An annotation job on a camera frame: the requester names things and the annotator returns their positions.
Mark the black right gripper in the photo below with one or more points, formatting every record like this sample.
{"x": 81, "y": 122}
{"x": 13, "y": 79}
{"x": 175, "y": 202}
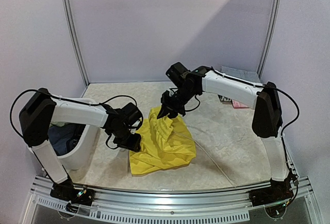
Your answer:
{"x": 170, "y": 109}

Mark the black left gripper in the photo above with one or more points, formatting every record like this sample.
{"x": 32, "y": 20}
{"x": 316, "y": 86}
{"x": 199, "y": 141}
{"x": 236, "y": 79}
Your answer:
{"x": 133, "y": 145}

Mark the yellow shorts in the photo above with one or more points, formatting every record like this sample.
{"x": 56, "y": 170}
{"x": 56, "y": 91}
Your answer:
{"x": 165, "y": 144}

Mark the grey button-up shirt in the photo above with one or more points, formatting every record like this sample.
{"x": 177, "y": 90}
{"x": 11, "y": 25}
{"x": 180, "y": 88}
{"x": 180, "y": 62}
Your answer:
{"x": 242, "y": 74}

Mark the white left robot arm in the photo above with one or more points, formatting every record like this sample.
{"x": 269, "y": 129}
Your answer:
{"x": 119, "y": 122}

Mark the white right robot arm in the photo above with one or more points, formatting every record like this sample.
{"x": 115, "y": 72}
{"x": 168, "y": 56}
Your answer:
{"x": 267, "y": 123}

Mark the white laundry basket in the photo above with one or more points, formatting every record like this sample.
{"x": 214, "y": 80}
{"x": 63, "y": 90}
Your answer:
{"x": 80, "y": 149}

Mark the black white patterned garment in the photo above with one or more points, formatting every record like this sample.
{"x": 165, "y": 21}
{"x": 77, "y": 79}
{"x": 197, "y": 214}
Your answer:
{"x": 225, "y": 100}

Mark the navy blue garment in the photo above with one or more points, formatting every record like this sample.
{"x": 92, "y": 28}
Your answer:
{"x": 65, "y": 138}

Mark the pink folded garment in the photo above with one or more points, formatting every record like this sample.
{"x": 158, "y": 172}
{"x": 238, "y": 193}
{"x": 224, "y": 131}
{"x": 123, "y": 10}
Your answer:
{"x": 238, "y": 105}

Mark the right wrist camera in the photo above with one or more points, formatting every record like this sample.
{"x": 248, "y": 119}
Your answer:
{"x": 166, "y": 97}

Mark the aluminium front rail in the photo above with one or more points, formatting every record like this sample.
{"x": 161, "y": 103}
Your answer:
{"x": 230, "y": 205}

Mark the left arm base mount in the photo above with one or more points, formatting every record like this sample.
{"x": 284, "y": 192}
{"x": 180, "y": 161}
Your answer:
{"x": 67, "y": 191}

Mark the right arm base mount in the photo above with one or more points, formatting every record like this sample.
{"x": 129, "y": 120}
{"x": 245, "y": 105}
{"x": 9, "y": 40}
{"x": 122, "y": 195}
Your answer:
{"x": 277, "y": 191}

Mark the left aluminium corner post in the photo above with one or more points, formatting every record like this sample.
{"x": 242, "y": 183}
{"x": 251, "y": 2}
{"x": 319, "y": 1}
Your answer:
{"x": 75, "y": 42}

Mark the aluminium corner post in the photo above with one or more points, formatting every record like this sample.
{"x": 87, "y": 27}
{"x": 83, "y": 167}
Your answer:
{"x": 269, "y": 36}
{"x": 75, "y": 42}

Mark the right aluminium corner post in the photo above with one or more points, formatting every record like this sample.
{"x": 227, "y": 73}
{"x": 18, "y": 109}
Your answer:
{"x": 269, "y": 36}

